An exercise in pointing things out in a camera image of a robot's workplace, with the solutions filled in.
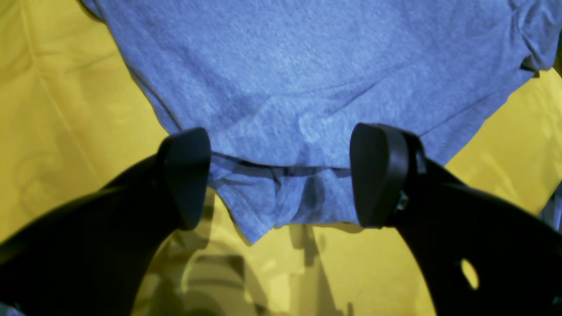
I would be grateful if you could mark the grey t-shirt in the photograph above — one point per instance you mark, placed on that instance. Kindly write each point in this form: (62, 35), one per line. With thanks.
(279, 85)

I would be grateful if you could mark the yellow table cloth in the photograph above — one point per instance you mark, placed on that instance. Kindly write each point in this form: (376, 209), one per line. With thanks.
(72, 119)

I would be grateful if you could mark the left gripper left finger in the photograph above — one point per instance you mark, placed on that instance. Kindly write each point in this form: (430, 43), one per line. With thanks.
(88, 257)

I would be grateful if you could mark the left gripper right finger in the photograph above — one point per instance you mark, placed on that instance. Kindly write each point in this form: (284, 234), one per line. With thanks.
(479, 255)

